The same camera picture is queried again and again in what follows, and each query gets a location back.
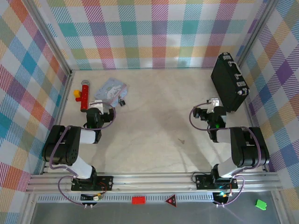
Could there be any light blue pouch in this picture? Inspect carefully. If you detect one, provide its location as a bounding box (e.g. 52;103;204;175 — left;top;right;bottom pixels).
94;77;129;105

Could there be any red glitter toy tube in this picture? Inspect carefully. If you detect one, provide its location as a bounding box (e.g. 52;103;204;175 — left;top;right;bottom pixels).
80;80;91;113

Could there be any black briefcase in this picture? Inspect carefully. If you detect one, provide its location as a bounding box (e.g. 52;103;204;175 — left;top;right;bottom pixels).
210;52;250;114

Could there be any aluminium mounting beam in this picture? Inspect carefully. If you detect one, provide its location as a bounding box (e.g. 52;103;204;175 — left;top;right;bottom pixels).
25;172;283;194

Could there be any black connector board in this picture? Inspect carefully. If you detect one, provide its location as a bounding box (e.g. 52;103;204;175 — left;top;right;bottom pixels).
213;191;230;203
80;193;104;203

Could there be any red black triangle sign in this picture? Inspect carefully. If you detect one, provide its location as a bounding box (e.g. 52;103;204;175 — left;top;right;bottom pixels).
164;194;178;208

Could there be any grey metal shelf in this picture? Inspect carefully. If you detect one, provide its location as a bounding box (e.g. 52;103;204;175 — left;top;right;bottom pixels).
30;202;281;224

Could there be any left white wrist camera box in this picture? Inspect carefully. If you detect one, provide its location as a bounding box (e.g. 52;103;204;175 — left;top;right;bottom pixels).
90;99;105;110

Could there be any aluminium table side rail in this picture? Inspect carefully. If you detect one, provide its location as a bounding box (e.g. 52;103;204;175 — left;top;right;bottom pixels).
242;100;269;173
40;70;74;175

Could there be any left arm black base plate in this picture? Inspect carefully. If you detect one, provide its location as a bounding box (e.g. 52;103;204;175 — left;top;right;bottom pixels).
71;175;114;192

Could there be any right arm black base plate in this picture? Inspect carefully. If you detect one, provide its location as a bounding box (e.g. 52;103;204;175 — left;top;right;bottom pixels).
195;174;239;190

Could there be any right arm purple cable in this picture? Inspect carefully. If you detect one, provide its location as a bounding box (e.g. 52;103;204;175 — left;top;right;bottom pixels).
189;100;262;207

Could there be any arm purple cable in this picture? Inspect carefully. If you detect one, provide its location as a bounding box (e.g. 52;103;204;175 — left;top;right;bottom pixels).
189;100;262;207
49;101;117;207

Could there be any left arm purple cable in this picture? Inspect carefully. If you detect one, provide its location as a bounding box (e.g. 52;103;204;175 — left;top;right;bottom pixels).
49;101;117;207

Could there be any slotted metal cable duct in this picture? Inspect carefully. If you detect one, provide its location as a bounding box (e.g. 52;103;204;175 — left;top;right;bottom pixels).
37;192;231;203

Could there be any aluminium frame post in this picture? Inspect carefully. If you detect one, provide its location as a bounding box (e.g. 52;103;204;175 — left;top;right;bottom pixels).
20;193;38;224
24;0;73;77
235;0;281;67
272;190;287;224

